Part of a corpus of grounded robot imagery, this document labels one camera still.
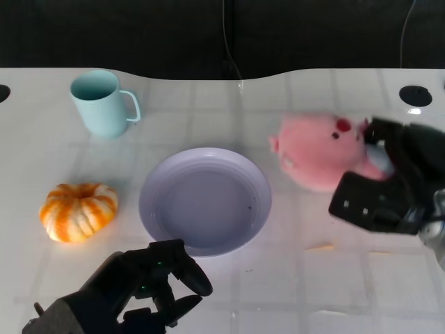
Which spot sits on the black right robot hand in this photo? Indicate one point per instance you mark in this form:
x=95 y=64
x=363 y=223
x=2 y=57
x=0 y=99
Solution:
x=413 y=156

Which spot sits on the grey left robot forearm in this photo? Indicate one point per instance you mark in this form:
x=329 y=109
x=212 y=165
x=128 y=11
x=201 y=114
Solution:
x=52 y=318

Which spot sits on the purple round plate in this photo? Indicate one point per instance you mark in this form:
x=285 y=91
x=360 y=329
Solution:
x=205 y=203

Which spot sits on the black backdrop cloth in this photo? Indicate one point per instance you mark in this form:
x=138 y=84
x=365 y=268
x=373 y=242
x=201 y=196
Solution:
x=139 y=35

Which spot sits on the light blue mug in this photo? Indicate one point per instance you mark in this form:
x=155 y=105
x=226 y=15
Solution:
x=101 y=108

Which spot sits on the orange white striped pumpkin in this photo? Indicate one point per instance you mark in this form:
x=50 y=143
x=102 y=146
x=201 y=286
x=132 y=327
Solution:
x=78 y=212

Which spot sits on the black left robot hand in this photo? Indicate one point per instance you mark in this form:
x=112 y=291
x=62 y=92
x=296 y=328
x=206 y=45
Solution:
x=121 y=282

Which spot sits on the pink plush doll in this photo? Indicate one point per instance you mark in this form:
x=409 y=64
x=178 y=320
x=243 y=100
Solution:
x=313 y=153

